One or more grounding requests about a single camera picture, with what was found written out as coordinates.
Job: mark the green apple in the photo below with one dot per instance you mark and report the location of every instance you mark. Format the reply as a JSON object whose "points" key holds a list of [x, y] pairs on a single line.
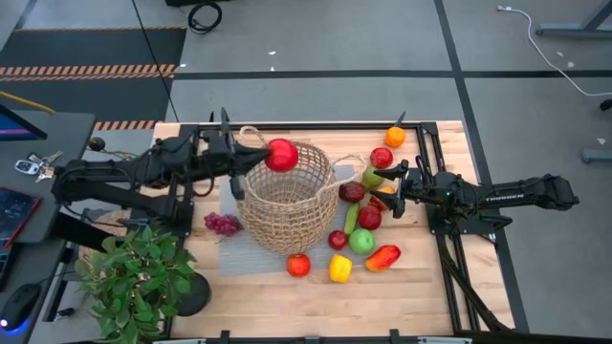
{"points": [[361, 242]]}

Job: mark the red tomato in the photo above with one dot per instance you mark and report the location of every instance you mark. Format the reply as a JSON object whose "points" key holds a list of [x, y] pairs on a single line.
{"points": [[299, 265]]}

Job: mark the grey woven placemat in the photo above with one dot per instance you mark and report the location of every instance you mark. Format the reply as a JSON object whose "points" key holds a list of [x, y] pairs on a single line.
{"points": [[248, 260]]}

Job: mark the grey metal furniture base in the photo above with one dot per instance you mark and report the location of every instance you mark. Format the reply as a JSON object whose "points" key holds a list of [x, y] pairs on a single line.
{"points": [[574, 31]]}

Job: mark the red yellow mango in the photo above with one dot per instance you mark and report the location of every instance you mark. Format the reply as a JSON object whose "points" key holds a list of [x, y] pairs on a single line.
{"points": [[382, 258]]}

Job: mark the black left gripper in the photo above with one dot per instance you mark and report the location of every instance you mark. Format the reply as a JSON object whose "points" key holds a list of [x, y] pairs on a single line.
{"points": [[217, 155]]}

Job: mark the black desk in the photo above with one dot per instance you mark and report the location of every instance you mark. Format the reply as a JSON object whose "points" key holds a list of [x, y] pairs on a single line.
{"points": [[67, 143]]}

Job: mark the keys with black fob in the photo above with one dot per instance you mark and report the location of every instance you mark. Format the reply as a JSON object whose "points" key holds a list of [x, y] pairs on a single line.
{"points": [[26, 166]]}

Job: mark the green pear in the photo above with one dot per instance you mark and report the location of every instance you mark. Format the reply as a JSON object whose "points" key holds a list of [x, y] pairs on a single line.
{"points": [[370, 180]]}

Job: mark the black aluminium table frame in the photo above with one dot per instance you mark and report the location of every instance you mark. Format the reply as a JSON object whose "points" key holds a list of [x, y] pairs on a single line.
{"points": [[334, 126]]}

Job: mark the green cucumber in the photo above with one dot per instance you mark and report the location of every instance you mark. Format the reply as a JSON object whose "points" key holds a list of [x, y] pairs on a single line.
{"points": [[351, 219]]}

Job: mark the large red apple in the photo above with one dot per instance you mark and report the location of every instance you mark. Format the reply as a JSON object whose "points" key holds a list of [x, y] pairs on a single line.
{"points": [[283, 155]]}

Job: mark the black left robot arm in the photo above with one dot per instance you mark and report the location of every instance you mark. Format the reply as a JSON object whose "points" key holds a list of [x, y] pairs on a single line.
{"points": [[162, 160]]}

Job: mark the round woven mat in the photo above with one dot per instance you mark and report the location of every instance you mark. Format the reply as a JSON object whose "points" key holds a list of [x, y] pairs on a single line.
{"points": [[115, 224]]}

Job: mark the black caster wheel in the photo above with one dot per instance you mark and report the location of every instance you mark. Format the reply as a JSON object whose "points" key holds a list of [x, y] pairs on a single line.
{"points": [[607, 104]]}

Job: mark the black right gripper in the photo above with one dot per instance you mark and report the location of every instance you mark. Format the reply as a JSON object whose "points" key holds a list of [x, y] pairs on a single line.
{"points": [[418, 187]]}

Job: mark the yellow bell pepper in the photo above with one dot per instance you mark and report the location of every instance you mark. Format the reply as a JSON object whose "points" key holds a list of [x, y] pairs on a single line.
{"points": [[340, 269]]}

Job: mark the dark red apple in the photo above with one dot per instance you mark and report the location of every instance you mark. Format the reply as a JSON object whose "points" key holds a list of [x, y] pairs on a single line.
{"points": [[352, 192]]}

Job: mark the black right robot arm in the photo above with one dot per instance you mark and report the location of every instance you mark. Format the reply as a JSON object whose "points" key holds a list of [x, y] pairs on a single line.
{"points": [[526, 193]]}

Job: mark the computer monitor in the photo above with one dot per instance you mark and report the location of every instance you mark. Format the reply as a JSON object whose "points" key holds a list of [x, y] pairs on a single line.
{"points": [[14, 129]]}

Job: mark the grey metal foot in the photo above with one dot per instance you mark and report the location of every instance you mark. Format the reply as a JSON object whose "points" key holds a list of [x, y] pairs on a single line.
{"points": [[597, 156]]}

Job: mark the black computer mouse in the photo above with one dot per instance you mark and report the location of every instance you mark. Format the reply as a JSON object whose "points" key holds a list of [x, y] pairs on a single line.
{"points": [[19, 306]]}

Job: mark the dark tablet with red edge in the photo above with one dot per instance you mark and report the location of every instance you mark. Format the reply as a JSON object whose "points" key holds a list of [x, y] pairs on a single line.
{"points": [[14, 215]]}

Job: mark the purple grape bunch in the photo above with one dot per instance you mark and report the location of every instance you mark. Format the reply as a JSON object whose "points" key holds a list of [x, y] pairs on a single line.
{"points": [[222, 224]]}

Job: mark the black hazard-striped floor mat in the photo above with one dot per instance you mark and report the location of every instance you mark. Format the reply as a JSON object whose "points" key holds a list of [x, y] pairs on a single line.
{"points": [[95, 48]]}

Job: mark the black plant pot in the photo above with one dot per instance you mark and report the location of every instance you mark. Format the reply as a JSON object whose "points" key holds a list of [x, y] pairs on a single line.
{"points": [[198, 298]]}

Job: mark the green potted plant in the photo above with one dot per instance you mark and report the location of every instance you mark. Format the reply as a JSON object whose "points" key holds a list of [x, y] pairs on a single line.
{"points": [[138, 282]]}

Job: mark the small red apple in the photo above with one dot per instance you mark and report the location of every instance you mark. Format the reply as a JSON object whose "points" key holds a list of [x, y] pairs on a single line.
{"points": [[337, 240]]}

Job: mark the woven straw basket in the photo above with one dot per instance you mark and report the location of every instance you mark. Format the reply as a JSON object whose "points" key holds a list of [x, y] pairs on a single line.
{"points": [[287, 220]]}

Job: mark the orange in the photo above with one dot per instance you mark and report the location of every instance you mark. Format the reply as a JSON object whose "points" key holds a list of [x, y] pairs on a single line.
{"points": [[395, 137]]}

